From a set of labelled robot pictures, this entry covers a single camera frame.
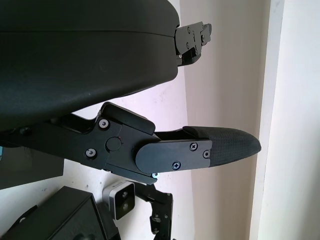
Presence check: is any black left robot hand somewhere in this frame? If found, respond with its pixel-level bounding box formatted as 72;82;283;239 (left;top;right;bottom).
0;0;262;186

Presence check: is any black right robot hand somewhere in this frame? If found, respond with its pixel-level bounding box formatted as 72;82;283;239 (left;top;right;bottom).
135;183;174;240

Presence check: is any small silver depth camera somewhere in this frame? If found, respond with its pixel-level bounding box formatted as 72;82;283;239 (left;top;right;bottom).
101;181;136;221

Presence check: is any black camera box base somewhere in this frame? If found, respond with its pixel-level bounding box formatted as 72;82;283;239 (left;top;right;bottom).
0;185;118;240

